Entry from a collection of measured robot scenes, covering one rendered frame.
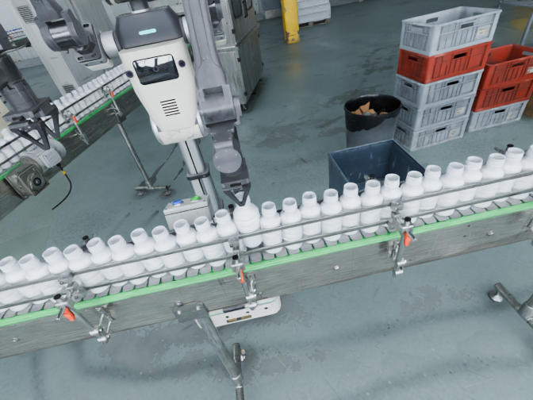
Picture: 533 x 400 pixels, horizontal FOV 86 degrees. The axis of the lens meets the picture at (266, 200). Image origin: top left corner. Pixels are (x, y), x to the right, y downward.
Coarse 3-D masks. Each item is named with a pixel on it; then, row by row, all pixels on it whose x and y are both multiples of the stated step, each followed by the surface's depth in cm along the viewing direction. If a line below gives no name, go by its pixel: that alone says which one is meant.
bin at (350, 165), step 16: (368, 144) 133; (384, 144) 135; (336, 160) 136; (352, 160) 137; (368, 160) 139; (384, 160) 140; (400, 160) 131; (416, 160) 118; (336, 176) 128; (352, 176) 143; (384, 176) 146; (400, 176) 134
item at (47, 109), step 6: (48, 102) 70; (42, 108) 67; (48, 108) 70; (54, 108) 72; (36, 114) 67; (42, 114) 67; (48, 114) 72; (54, 114) 72; (36, 120) 72; (54, 120) 73; (54, 126) 74; (48, 132) 74; (54, 138) 76
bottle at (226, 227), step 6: (222, 210) 78; (216, 216) 77; (222, 216) 80; (228, 216) 77; (222, 222) 77; (228, 222) 78; (234, 222) 79; (216, 228) 80; (222, 228) 78; (228, 228) 78; (234, 228) 78; (222, 234) 78; (228, 234) 78; (234, 234) 79; (240, 240) 82; (228, 246) 81; (240, 246) 83; (228, 252) 83
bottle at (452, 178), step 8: (448, 168) 79; (456, 168) 80; (440, 176) 83; (448, 176) 80; (456, 176) 78; (448, 184) 80; (456, 184) 79; (456, 192) 80; (440, 200) 84; (448, 200) 82; (456, 200) 83
